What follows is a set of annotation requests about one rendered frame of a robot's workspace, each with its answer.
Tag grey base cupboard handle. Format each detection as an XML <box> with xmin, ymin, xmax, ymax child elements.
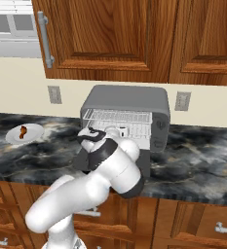
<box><xmin>75</xmin><ymin>207</ymin><xmax>102</xmax><ymax>218</ymax></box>

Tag brown chicken drumstick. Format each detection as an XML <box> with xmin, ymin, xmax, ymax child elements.
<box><xmin>19</xmin><ymin>125</ymin><xmax>28</xmax><ymax>140</ymax></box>

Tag wooden base cupboard door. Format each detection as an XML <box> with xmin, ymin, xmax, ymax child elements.
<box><xmin>71</xmin><ymin>193</ymin><xmax>160</xmax><ymax>249</ymax></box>

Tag wooden base drawer front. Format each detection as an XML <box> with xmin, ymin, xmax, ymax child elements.
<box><xmin>0</xmin><ymin>179</ymin><xmax>51</xmax><ymax>249</ymax></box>
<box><xmin>151</xmin><ymin>197</ymin><xmax>227</xmax><ymax>249</ymax></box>

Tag grey toaster oven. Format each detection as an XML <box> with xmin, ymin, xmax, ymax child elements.
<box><xmin>79</xmin><ymin>85</ymin><xmax>171</xmax><ymax>154</ymax></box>

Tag grey cupboard door handle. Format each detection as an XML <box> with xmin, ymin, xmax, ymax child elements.
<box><xmin>36</xmin><ymin>11</ymin><xmax>56</xmax><ymax>69</ymax></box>

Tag white round plate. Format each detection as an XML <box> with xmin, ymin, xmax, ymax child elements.
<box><xmin>5</xmin><ymin>123</ymin><xmax>46</xmax><ymax>146</ymax></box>

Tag grey wall outlet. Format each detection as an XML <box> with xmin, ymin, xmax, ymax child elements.
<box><xmin>174</xmin><ymin>90</ymin><xmax>193</xmax><ymax>113</ymax></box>
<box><xmin>47</xmin><ymin>85</ymin><xmax>63</xmax><ymax>105</ymax></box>

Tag window with white frame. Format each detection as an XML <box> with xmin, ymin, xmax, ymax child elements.
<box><xmin>0</xmin><ymin>0</ymin><xmax>43</xmax><ymax>59</ymax></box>

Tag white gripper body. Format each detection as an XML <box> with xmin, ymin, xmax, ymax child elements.
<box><xmin>104</xmin><ymin>125</ymin><xmax>120</xmax><ymax>137</ymax></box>

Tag wire toaster oven rack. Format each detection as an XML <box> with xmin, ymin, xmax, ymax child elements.
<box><xmin>84</xmin><ymin>122</ymin><xmax>152</xmax><ymax>141</ymax></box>
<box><xmin>83</xmin><ymin>109</ymin><xmax>154</xmax><ymax>125</ymax></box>

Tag wooden wall cupboard door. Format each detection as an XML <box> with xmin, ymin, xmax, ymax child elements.
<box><xmin>31</xmin><ymin>0</ymin><xmax>179</xmax><ymax>84</ymax></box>
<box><xmin>168</xmin><ymin>0</ymin><xmax>227</xmax><ymax>88</ymax></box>

